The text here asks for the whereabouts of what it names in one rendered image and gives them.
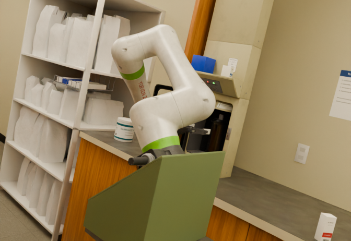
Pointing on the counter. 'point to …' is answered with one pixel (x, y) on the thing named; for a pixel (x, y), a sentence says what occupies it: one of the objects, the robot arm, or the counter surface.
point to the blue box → (203, 63)
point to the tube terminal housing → (218, 47)
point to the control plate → (212, 84)
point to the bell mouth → (223, 106)
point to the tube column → (243, 10)
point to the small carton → (227, 71)
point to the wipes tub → (124, 130)
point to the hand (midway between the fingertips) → (199, 128)
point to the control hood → (233, 86)
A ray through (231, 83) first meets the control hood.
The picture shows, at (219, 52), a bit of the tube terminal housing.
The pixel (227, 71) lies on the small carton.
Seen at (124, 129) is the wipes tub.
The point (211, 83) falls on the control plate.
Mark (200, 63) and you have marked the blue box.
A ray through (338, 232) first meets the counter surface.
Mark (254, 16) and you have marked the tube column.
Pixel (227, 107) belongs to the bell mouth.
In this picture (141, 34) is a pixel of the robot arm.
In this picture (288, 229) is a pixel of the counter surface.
